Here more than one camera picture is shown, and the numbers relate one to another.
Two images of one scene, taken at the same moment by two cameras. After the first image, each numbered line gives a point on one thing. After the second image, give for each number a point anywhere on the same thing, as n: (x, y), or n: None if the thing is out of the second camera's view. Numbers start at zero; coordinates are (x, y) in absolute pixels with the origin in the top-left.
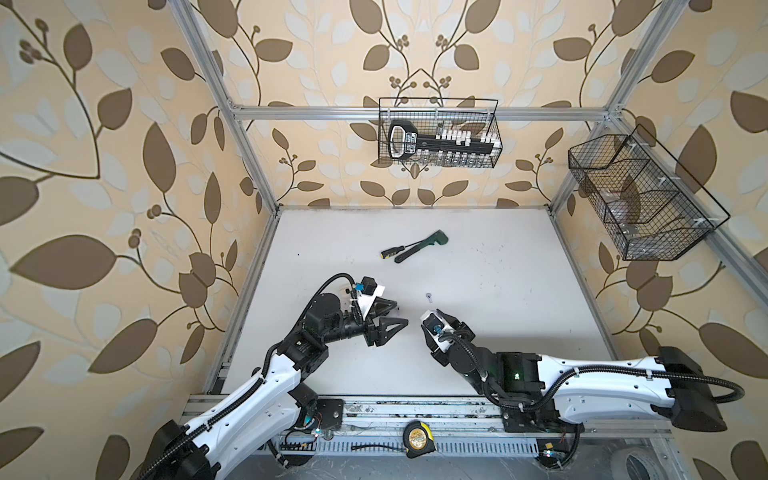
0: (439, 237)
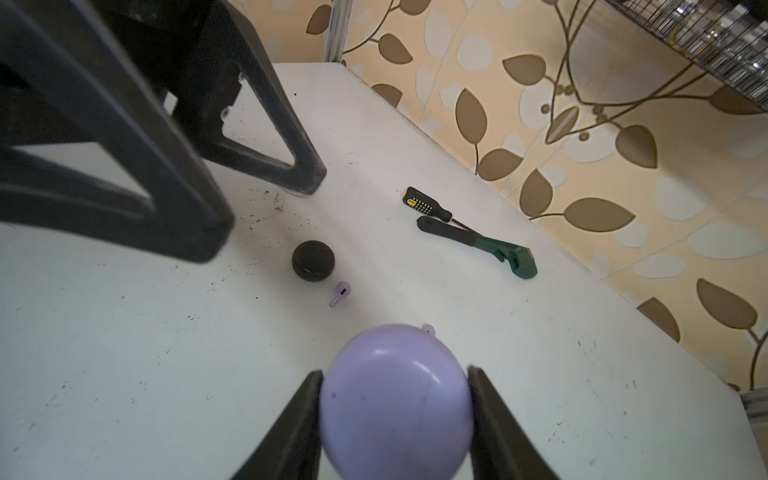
0: (521, 258)
